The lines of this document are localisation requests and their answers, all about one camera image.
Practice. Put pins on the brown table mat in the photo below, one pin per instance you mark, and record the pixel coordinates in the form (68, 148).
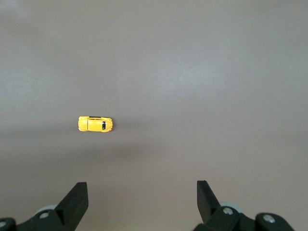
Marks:
(168, 72)

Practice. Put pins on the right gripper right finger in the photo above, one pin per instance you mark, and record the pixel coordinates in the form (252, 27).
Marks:
(209, 209)

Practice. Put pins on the yellow beetle toy car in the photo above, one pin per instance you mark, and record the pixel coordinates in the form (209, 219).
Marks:
(95, 125)

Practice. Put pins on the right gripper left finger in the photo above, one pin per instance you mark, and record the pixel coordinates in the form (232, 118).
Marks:
(69, 211)

